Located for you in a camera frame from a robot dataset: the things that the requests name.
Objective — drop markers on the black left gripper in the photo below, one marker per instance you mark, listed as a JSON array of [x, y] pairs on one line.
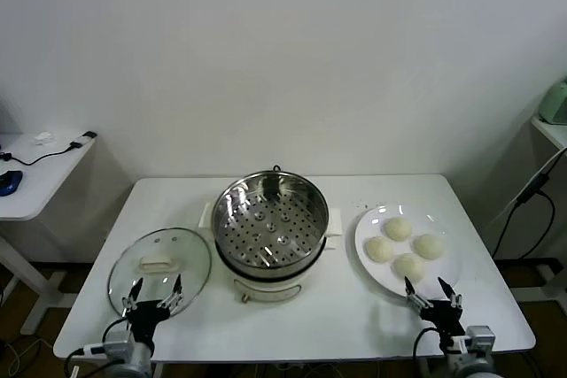
[[144, 318]]

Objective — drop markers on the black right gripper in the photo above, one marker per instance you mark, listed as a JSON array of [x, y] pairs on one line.
[[443, 313]]

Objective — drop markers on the white steamed baozi bun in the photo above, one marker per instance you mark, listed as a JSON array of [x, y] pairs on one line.
[[398, 229], [409, 266], [378, 249], [428, 246]]

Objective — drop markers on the round glass pot lid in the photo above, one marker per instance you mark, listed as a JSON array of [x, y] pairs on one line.
[[186, 258]]

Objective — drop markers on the stainless steel steamer basket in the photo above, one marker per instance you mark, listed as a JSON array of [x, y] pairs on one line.
[[270, 227]]

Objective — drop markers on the white round plate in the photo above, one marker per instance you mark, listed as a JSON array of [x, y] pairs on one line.
[[443, 272]]

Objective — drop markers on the white electric pot base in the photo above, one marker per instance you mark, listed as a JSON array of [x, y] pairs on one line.
[[266, 289]]

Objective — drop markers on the white side table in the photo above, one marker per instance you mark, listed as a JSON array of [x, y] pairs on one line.
[[44, 183]]

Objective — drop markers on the blue computer mouse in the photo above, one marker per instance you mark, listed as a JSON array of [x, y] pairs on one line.
[[10, 183]]

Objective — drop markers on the small white crumpled tissue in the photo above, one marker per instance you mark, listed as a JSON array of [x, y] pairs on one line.
[[43, 139]]

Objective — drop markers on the white side desk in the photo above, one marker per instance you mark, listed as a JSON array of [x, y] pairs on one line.
[[553, 132]]

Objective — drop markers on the mint green appliance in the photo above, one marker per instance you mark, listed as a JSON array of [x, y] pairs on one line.
[[556, 103]]

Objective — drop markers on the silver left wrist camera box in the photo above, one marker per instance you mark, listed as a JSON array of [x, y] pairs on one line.
[[118, 343]]

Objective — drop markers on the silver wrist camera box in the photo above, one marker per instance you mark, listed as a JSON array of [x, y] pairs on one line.
[[118, 343], [480, 337]]

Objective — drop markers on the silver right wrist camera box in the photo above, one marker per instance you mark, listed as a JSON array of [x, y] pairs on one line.
[[480, 337]]

